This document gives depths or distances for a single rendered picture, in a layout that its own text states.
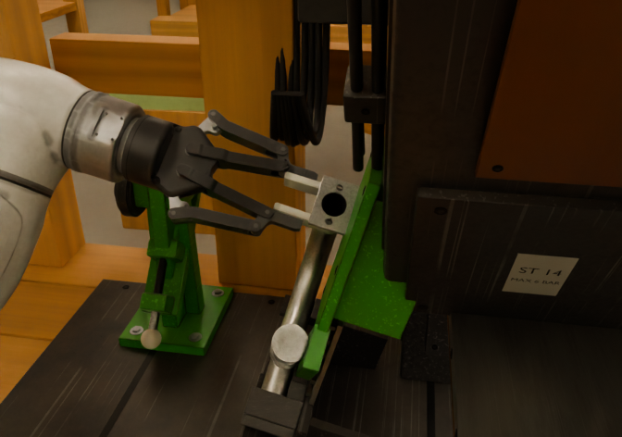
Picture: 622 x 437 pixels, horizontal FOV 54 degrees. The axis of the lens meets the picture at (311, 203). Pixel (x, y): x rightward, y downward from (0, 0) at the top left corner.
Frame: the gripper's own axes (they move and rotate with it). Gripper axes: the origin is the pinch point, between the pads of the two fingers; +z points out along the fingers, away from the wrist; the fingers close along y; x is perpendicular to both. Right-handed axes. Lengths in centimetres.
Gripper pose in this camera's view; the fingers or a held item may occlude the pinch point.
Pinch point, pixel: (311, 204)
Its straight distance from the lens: 65.6
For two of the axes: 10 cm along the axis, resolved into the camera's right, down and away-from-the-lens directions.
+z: 9.5, 3.1, -0.3
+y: 3.0, -9.1, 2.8
